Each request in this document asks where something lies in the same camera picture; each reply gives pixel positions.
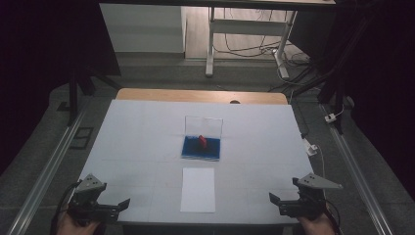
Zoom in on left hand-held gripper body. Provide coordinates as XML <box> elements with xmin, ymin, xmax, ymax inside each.
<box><xmin>68</xmin><ymin>173</ymin><xmax>120</xmax><ymax>224</ymax></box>

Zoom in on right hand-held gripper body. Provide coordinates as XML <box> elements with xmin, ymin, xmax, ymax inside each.
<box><xmin>279</xmin><ymin>172</ymin><xmax>344</xmax><ymax>221</ymax></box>

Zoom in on clear box with blue pad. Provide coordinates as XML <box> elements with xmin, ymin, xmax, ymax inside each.
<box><xmin>180</xmin><ymin>115</ymin><xmax>224</xmax><ymax>163</ymax></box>

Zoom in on person's right hand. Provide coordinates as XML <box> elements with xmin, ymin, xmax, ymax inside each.
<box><xmin>298</xmin><ymin>211</ymin><xmax>337</xmax><ymax>235</ymax></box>

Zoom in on person's left hand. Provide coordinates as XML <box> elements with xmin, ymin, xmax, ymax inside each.
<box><xmin>57</xmin><ymin>211</ymin><xmax>102</xmax><ymax>235</ymax></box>

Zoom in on white paper sheet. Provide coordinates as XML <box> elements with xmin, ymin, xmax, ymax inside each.
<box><xmin>180</xmin><ymin>167</ymin><xmax>216</xmax><ymax>213</ymax></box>

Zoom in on black tripod stand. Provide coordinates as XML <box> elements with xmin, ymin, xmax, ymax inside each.
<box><xmin>67</xmin><ymin>67</ymin><xmax>122</xmax><ymax>127</ymax></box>

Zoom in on black metal stand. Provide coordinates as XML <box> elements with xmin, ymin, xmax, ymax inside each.
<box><xmin>293</xmin><ymin>16</ymin><xmax>376</xmax><ymax>135</ymax></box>

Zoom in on black curtain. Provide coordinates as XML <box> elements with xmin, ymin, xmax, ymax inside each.
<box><xmin>0</xmin><ymin>0</ymin><xmax>121</xmax><ymax>177</ymax></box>
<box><xmin>336</xmin><ymin>0</ymin><xmax>415</xmax><ymax>199</ymax></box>

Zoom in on white cabinet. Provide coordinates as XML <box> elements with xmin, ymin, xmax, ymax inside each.
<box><xmin>99</xmin><ymin>3</ymin><xmax>187</xmax><ymax>54</ymax></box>

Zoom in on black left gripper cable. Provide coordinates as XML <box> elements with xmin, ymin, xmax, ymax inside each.
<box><xmin>50</xmin><ymin>180</ymin><xmax>81</xmax><ymax>235</ymax></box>

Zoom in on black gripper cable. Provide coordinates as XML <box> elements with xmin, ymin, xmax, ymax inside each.
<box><xmin>50</xmin><ymin>180</ymin><xmax>81</xmax><ymax>235</ymax></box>
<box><xmin>324</xmin><ymin>200</ymin><xmax>343</xmax><ymax>235</ymax></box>

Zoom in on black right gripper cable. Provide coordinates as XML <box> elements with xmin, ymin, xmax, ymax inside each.
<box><xmin>324</xmin><ymin>200</ymin><xmax>343</xmax><ymax>235</ymax></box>

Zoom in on aluminium floor rail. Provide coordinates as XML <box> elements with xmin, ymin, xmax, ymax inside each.
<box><xmin>321</xmin><ymin>104</ymin><xmax>394</xmax><ymax>235</ymax></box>
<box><xmin>6</xmin><ymin>104</ymin><xmax>90</xmax><ymax>235</ymax></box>

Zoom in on white plug with cable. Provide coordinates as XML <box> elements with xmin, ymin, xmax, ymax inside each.
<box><xmin>303</xmin><ymin>138</ymin><xmax>327</xmax><ymax>184</ymax></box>

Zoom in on black floor frame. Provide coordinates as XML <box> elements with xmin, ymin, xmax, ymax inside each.
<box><xmin>69</xmin><ymin>126</ymin><xmax>95</xmax><ymax>151</ymax></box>

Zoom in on black cable beside table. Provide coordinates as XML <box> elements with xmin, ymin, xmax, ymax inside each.
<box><xmin>293</xmin><ymin>99</ymin><xmax>310</xmax><ymax>137</ymax></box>

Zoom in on black floor cables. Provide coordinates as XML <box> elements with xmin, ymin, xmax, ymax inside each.
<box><xmin>213</xmin><ymin>8</ymin><xmax>314</xmax><ymax>68</ymax></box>

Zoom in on white desk frame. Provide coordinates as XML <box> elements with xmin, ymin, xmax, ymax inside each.
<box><xmin>205</xmin><ymin>7</ymin><xmax>299</xmax><ymax>79</ymax></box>

